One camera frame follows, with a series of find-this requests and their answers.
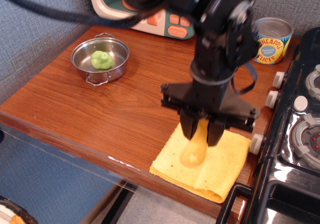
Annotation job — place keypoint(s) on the white round stove button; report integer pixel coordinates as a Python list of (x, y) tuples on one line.
[(300, 103)]

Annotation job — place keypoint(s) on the white stove knob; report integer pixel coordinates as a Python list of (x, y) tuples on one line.
[(278, 79), (256, 143), (271, 99)]

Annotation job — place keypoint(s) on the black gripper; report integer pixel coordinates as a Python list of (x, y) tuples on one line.
[(219, 104)]

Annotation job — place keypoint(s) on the pineapple slices can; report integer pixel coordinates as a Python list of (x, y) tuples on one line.
[(274, 35)]

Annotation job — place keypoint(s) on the toy microwave oven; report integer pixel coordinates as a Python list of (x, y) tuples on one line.
[(163, 23)]

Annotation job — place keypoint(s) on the small steel pot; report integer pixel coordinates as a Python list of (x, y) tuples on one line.
[(106, 42)]

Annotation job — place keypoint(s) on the yellow dish brush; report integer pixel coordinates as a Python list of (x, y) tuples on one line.
[(194, 153)]

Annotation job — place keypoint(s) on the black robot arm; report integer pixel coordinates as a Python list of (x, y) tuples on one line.
[(225, 39)]

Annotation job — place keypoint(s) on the green toy vegetable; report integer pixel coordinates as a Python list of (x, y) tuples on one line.
[(101, 60)]

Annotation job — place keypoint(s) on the yellow towel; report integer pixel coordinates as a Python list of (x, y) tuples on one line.
[(214, 178)]

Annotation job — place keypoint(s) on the black toy stove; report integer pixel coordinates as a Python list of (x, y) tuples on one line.
[(286, 190)]

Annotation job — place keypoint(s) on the black orange object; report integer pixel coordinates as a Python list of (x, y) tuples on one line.
[(11, 213)]

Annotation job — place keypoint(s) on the orange microwave plate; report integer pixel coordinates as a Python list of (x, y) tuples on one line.
[(127, 6)]

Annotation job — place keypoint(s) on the grey stove burner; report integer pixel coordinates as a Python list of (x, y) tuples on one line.
[(305, 139), (310, 80)]

